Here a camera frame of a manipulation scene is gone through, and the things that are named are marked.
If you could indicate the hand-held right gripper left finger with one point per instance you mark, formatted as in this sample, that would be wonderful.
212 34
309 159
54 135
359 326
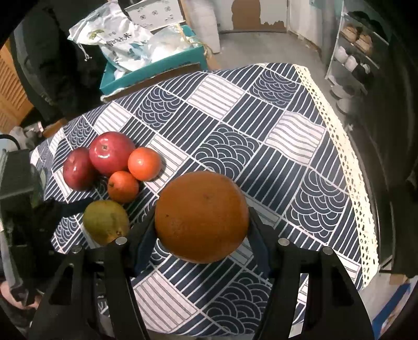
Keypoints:
143 248

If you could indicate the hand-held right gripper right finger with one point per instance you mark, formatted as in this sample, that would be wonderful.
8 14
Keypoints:
261 251

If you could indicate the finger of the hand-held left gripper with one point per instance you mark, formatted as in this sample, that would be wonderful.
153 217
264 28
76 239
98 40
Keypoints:
68 207

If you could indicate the red apple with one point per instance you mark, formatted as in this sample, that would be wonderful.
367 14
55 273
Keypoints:
111 153
76 170

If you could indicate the green pear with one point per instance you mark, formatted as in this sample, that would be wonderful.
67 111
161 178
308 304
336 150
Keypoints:
104 222

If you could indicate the small tangerine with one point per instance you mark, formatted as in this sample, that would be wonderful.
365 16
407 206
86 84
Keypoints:
144 164
123 187

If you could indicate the orange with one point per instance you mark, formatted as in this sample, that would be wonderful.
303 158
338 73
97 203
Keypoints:
201 217

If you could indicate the person's left hand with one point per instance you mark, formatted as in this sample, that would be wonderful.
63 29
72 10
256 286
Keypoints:
19 299

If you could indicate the grey clothing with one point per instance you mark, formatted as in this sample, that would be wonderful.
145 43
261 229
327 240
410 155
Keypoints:
26 134

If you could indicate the wooden louvred wardrobe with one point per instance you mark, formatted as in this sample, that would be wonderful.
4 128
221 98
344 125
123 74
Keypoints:
11 91

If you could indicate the black hooded coat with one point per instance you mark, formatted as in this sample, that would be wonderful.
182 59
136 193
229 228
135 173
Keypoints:
58 65

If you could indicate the blue patterned tablecloth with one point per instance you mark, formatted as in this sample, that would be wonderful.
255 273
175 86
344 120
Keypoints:
228 137

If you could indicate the blue printed box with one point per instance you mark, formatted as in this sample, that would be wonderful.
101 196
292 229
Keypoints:
392 310

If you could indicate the brown cardboard box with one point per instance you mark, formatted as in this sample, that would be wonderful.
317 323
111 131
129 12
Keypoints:
147 83

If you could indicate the white rice bag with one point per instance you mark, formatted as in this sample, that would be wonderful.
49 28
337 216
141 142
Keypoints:
120 42

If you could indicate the teal box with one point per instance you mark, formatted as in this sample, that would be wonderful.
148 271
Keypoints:
183 57

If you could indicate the clear plastic bag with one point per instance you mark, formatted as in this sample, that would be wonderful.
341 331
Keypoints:
169 44

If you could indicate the beige twine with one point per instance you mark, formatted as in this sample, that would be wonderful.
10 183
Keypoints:
204 49

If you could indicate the white patterned storage bin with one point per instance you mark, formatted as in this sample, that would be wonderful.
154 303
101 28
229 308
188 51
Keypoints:
153 13

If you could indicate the grey metal pipe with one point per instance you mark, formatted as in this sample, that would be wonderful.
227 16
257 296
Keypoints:
328 32

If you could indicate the shoe rack with shoes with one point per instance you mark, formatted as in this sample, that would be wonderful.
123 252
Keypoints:
351 32

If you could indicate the white door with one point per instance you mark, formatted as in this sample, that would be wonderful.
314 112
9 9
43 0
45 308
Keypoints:
274 13

